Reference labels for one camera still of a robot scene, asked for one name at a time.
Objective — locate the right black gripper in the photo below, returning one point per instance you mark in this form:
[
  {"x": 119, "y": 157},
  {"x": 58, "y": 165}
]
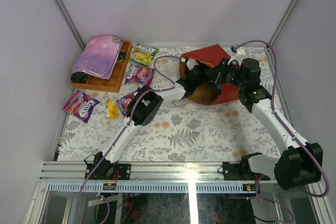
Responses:
[{"x": 217, "y": 74}]

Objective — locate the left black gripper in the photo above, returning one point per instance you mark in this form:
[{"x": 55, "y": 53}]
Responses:
[{"x": 197, "y": 72}]

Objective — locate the red paper bag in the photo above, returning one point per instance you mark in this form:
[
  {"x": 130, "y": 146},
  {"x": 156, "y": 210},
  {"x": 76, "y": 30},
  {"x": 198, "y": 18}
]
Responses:
[{"x": 250, "y": 72}]

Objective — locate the green Fox's candy bag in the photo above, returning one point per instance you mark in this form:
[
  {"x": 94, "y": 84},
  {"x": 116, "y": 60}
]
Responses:
[{"x": 144, "y": 54}]

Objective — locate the wooden organizer tray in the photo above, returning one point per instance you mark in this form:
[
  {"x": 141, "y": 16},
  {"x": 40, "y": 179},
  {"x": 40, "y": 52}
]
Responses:
[{"x": 114, "y": 83}]

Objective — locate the small yellow snack packet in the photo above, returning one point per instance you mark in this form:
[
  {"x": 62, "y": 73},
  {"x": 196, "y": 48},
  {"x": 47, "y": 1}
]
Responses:
[{"x": 111, "y": 109}]

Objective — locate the purple Fox's candy bag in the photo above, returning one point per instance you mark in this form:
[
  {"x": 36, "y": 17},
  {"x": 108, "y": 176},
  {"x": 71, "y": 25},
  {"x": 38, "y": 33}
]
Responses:
[{"x": 81, "y": 105}]

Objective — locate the blue tortilla chips bag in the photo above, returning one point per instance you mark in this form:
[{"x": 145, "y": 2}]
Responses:
[{"x": 215, "y": 85}]

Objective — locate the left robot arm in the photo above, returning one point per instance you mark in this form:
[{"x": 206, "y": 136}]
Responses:
[{"x": 142, "y": 110}]

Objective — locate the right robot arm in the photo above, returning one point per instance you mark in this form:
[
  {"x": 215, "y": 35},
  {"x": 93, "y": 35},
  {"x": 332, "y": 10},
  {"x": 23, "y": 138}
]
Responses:
[{"x": 300, "y": 162}]

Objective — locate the folded purple cloth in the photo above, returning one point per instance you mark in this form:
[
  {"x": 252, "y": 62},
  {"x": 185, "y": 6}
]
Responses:
[{"x": 99, "y": 56}]

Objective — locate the dark patterned cloth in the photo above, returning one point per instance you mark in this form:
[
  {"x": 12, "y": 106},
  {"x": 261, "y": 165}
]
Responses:
[{"x": 79, "y": 77}]

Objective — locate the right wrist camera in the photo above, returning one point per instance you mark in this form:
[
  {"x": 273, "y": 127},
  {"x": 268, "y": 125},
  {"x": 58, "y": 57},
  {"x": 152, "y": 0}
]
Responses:
[{"x": 237, "y": 52}]

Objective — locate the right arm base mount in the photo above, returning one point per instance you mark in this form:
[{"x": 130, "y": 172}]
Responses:
[{"x": 237, "y": 171}]

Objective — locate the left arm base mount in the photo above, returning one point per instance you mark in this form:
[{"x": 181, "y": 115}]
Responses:
[{"x": 118, "y": 171}]

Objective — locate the aluminium frame rail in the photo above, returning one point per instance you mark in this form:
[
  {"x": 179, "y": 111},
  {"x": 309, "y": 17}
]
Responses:
[{"x": 147, "y": 177}]

